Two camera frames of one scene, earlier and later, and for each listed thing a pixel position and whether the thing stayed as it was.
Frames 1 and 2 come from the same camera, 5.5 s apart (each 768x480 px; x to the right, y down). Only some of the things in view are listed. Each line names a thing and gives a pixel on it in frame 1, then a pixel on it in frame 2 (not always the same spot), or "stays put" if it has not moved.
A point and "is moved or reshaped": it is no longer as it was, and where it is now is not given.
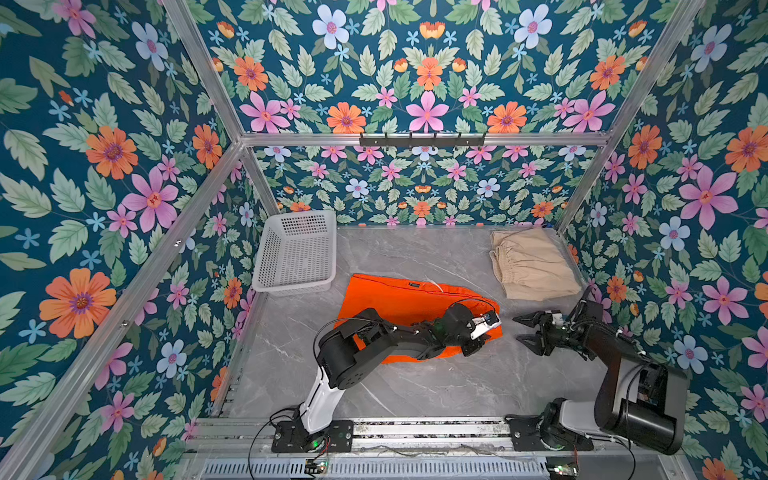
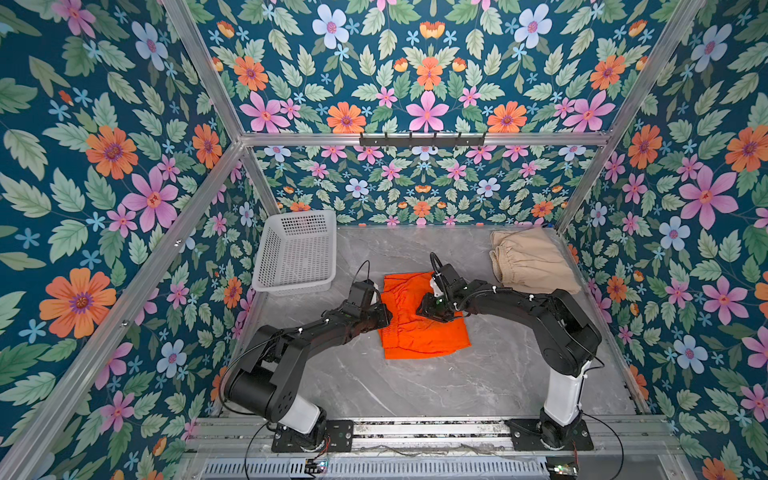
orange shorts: [410, 303] is moved or reshaped
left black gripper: [477, 344] → [384, 319]
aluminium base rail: [253, 437] stays put
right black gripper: [545, 320] → [427, 310]
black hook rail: [422, 142] stays put
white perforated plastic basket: [298, 253] stays put
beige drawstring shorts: [531, 265] stays put
